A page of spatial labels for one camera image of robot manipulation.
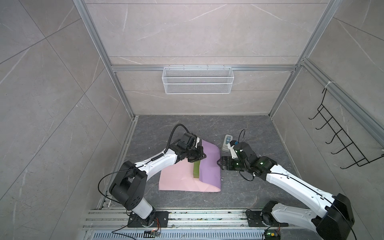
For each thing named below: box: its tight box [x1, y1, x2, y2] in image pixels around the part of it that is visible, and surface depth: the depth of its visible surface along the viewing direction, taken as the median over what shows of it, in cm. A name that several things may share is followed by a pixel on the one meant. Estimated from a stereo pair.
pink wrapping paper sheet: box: [158, 139, 221, 193], surface depth 86 cm
